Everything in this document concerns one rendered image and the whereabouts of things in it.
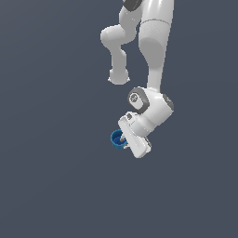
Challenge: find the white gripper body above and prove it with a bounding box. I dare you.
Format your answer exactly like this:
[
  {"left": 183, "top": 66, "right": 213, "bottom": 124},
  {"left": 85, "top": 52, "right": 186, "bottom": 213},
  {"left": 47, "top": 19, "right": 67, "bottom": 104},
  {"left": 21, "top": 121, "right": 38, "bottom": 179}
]
[{"left": 117, "top": 111, "right": 152, "bottom": 159}]

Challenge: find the blue cup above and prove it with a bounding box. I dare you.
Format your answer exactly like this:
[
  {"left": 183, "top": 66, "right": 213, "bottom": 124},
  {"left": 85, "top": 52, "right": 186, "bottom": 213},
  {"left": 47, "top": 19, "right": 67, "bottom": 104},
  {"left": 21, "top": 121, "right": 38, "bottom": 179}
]
[{"left": 110, "top": 129, "right": 128, "bottom": 151}]

